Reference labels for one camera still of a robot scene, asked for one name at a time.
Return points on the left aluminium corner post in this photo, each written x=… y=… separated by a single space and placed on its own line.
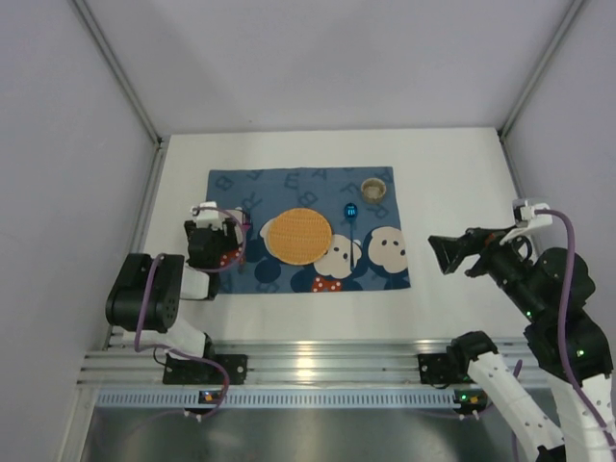
x=87 y=17

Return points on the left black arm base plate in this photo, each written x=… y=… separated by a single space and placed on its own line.
x=189 y=372

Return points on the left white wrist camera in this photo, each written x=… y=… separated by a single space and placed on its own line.
x=207 y=215

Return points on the aluminium corner post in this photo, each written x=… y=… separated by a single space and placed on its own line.
x=87 y=17
x=540 y=68

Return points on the blue cartoon placemat cloth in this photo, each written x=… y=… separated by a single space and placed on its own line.
x=381 y=261

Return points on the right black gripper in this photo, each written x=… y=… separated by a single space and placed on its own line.
x=476 y=248

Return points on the right aluminium corner post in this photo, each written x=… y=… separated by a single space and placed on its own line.
x=540 y=68

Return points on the perforated metal cable strip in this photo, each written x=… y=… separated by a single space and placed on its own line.
x=246 y=398

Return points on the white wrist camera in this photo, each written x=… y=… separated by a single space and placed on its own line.
x=207 y=215
x=529 y=218

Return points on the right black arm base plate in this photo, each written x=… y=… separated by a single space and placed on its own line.
x=438 y=371

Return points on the iridescent blue metal spoon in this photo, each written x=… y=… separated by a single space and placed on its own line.
x=351 y=213

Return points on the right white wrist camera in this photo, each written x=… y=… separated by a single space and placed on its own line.
x=529 y=218

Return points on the orange woven round coaster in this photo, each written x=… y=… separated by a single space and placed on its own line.
x=299 y=236

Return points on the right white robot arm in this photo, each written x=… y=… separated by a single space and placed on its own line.
x=550 y=291

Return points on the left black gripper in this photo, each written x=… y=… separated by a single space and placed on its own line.
x=231 y=241

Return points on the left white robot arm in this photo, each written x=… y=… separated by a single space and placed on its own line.
x=146 y=295

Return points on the small beige ceramic cup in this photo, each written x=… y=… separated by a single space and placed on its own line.
x=373 y=190

